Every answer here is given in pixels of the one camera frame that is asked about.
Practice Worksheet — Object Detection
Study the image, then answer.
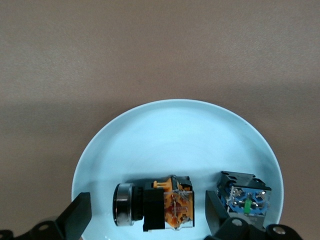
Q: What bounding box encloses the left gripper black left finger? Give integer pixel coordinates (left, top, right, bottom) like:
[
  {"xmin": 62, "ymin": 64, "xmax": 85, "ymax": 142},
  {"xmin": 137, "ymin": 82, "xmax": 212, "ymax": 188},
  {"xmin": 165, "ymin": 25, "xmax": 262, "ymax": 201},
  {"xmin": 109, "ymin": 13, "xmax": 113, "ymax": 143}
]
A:
[{"xmin": 0, "ymin": 191, "xmax": 92, "ymax": 240}]

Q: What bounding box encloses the blue green push button switch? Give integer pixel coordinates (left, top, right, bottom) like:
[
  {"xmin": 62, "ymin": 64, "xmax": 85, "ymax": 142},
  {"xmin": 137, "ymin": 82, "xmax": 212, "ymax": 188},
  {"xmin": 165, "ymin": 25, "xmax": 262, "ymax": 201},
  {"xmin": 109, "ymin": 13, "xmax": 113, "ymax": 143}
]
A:
[{"xmin": 216, "ymin": 170, "xmax": 273, "ymax": 230}]

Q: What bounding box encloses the orange push button switch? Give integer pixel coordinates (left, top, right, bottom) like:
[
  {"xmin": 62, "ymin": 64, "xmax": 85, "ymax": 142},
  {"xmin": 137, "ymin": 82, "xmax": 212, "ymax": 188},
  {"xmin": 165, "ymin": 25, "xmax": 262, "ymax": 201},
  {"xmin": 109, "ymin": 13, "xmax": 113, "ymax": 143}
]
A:
[{"xmin": 112, "ymin": 174, "xmax": 195, "ymax": 233}]

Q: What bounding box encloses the light blue round plate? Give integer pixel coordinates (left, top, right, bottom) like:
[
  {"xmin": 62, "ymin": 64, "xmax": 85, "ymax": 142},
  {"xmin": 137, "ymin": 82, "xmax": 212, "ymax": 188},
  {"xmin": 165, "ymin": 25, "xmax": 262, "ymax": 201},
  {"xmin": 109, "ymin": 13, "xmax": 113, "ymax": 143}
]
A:
[{"xmin": 71, "ymin": 99, "xmax": 285, "ymax": 240}]

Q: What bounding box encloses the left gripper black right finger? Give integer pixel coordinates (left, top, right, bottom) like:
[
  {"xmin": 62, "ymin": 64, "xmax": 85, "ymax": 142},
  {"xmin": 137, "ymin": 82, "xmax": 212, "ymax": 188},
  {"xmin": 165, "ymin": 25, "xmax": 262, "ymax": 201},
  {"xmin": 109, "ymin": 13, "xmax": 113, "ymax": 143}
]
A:
[{"xmin": 204, "ymin": 190, "xmax": 301, "ymax": 240}]

